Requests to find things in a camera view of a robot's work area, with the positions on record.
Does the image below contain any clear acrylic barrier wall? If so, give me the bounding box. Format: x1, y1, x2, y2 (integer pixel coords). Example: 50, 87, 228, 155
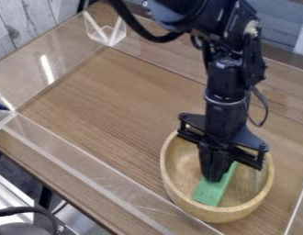
0, 5, 303, 235

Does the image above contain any brown wooden bowl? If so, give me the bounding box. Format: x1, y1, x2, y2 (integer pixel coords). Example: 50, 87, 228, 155
160, 130, 275, 223

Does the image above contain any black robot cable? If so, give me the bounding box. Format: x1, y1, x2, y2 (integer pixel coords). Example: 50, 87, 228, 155
107, 0, 271, 129

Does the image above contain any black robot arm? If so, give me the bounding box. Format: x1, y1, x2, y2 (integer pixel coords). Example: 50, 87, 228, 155
144, 0, 268, 182

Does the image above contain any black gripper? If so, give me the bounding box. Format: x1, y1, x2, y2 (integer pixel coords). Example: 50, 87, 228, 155
177, 95, 269, 182

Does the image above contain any green rectangular block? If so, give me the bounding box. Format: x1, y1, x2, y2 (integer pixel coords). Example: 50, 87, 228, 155
192, 162, 237, 207

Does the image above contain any black cable lower left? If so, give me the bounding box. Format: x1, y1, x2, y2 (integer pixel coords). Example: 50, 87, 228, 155
0, 206, 60, 235

